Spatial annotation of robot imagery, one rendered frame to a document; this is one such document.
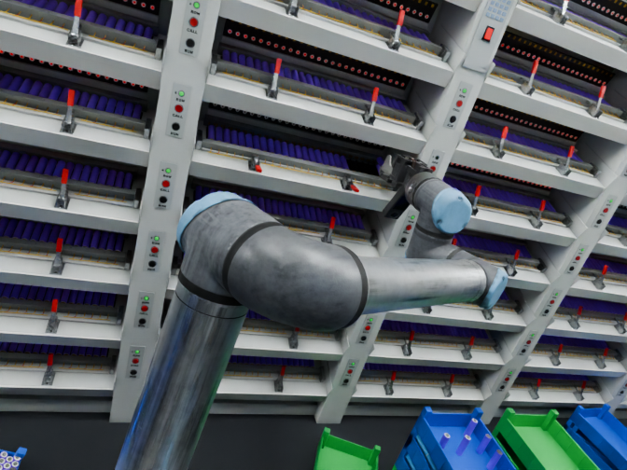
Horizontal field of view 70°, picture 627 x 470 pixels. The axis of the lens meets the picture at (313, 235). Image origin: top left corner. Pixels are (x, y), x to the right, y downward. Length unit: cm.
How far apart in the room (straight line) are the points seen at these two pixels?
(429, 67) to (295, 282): 85
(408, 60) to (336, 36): 20
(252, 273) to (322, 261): 8
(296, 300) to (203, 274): 14
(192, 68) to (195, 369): 68
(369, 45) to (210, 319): 79
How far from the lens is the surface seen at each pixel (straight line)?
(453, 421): 152
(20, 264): 136
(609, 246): 193
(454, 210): 102
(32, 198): 127
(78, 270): 134
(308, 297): 54
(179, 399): 71
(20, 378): 158
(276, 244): 54
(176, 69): 111
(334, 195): 126
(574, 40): 151
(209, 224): 61
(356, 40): 117
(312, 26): 114
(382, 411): 192
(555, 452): 170
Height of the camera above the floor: 122
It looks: 22 degrees down
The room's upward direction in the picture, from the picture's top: 18 degrees clockwise
